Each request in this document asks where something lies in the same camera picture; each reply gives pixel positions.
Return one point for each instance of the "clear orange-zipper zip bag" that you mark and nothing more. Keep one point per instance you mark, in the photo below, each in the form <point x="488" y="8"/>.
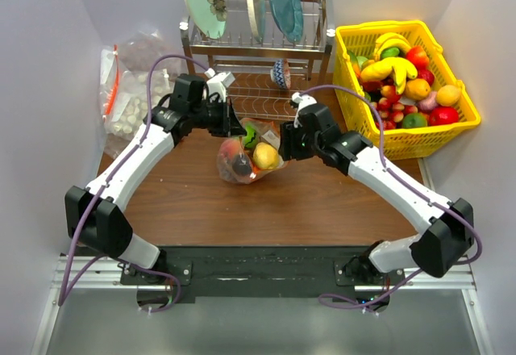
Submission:
<point x="248" y="158"/>

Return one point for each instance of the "red tomato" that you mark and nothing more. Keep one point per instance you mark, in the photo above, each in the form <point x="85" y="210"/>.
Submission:
<point x="418" y="57"/>

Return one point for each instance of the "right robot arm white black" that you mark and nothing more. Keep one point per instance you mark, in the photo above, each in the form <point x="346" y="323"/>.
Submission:
<point x="442" y="227"/>

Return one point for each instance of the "metal dish rack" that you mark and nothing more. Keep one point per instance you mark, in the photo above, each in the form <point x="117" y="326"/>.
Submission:
<point x="254" y="94"/>

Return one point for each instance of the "yellow banana bunch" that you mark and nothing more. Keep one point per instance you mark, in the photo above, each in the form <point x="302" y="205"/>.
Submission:
<point x="398" y="68"/>

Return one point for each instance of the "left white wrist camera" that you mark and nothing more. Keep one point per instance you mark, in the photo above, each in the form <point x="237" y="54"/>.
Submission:
<point x="218" y="83"/>

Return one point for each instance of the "red small apple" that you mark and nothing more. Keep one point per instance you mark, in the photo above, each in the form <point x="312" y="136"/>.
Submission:
<point x="426" y="75"/>

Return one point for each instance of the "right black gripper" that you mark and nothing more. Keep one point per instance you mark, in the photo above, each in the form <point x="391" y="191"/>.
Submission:
<point x="288" y="148"/>

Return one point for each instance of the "green lime in basket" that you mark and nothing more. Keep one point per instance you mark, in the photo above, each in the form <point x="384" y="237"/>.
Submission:
<point x="414" y="120"/>

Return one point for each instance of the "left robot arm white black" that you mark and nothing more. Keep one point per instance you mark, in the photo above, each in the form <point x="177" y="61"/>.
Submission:
<point x="95" y="214"/>

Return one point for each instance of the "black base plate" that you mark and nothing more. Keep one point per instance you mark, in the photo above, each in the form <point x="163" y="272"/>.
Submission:
<point x="271" y="272"/>

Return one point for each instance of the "purple sweet potato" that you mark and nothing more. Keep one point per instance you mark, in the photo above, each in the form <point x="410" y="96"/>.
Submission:
<point x="428" y="104"/>

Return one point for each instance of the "teal blue plate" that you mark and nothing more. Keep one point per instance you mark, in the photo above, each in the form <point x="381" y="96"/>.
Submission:
<point x="288" y="16"/>

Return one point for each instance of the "mint green floral plate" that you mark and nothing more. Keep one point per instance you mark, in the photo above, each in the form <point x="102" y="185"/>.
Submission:
<point x="210" y="16"/>

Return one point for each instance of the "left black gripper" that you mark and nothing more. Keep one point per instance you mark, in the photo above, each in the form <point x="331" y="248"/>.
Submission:
<point x="230" y="126"/>

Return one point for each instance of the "pink yellow peach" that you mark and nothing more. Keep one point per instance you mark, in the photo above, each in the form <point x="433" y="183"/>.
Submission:
<point x="230" y="149"/>

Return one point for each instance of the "zip bag with white pieces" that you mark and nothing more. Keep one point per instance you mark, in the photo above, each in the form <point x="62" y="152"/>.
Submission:
<point x="123" y="94"/>

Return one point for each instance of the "blue patterned bowl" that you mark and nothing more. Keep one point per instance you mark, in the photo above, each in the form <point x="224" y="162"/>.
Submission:
<point x="280" y="74"/>

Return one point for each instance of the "yellow mango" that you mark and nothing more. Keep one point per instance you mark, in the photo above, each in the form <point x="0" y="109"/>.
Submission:
<point x="417" y="89"/>

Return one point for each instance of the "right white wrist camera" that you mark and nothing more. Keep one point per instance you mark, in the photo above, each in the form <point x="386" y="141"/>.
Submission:
<point x="301" y="101"/>

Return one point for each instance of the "yellow lemon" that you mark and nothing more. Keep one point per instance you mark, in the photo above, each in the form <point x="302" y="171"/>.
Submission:
<point x="448" y="95"/>

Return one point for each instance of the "dark purple plum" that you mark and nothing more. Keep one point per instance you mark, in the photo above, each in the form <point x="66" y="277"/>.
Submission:
<point x="241" y="166"/>

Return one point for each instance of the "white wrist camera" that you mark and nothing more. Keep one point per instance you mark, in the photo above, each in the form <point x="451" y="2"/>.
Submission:
<point x="218" y="83"/>
<point x="301" y="101"/>

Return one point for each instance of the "yellow pear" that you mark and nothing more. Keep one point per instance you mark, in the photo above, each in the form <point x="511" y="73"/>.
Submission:
<point x="265" y="156"/>

